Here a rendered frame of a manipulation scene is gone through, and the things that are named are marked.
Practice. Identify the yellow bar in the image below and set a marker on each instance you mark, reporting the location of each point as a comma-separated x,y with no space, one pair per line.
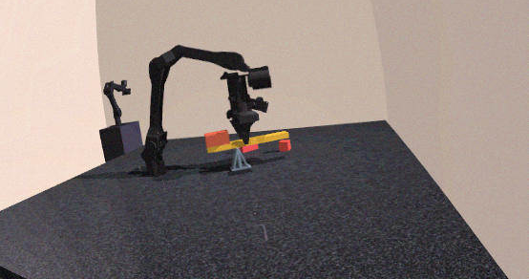
219,141

